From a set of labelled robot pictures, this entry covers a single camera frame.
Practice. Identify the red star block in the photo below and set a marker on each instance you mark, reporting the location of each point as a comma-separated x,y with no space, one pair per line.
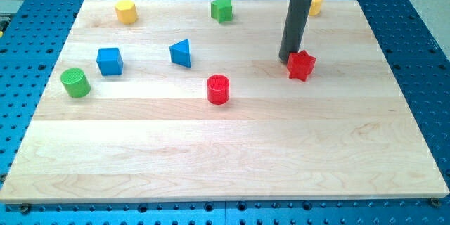
300,65

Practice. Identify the green star block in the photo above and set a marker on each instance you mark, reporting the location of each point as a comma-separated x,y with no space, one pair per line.
222,10

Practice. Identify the red cylinder block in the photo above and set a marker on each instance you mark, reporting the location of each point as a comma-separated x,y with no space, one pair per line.
218,89

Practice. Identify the blue triangle block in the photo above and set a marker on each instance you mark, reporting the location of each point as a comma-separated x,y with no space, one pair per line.
180,53

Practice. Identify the light wooden board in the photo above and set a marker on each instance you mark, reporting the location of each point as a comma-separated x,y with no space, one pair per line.
151,135

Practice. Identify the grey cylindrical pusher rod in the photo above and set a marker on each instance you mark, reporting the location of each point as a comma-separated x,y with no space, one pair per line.
295,22

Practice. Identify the blue cube block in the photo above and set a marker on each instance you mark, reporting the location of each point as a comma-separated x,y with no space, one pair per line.
109,61

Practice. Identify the yellow hexagon block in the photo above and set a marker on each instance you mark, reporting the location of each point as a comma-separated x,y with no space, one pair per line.
126,12

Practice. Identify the yellow block behind pusher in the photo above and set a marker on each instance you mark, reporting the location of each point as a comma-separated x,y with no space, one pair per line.
315,7

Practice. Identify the green cylinder block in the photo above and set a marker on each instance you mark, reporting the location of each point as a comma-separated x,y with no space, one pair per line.
75,82

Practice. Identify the blue perforated metal table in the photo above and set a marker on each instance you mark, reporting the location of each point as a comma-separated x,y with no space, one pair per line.
38,31

